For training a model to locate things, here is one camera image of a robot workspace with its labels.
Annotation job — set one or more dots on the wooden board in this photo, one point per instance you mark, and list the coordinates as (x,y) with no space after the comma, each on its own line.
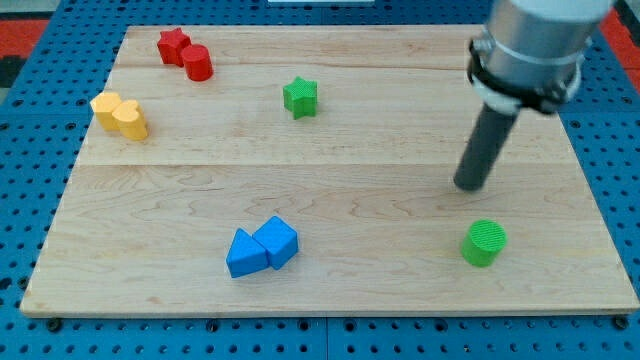
(144,227)

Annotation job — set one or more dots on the blue cube block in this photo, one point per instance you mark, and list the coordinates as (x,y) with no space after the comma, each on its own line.
(279,240)

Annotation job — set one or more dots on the yellow heart block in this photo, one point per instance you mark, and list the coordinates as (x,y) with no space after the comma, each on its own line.
(131,120)

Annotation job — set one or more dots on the yellow hexagon block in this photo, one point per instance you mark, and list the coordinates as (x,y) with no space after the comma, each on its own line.
(103,106)

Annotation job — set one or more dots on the green star block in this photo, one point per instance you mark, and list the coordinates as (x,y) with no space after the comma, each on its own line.
(300,97)

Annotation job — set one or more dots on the red cylinder block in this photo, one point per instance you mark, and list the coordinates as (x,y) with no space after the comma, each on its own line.
(197,62)

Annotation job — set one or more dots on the green cylinder block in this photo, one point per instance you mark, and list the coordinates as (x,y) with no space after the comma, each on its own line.
(483,242)

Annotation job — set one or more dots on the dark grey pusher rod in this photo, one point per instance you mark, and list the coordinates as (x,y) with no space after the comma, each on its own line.
(490,132)

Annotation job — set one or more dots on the red star block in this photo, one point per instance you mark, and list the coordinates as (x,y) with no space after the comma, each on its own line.
(171,44)

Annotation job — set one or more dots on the blue triangle block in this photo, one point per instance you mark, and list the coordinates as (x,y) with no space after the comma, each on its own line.
(246,255)

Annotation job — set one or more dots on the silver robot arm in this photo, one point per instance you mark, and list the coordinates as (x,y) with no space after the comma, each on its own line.
(529,53)

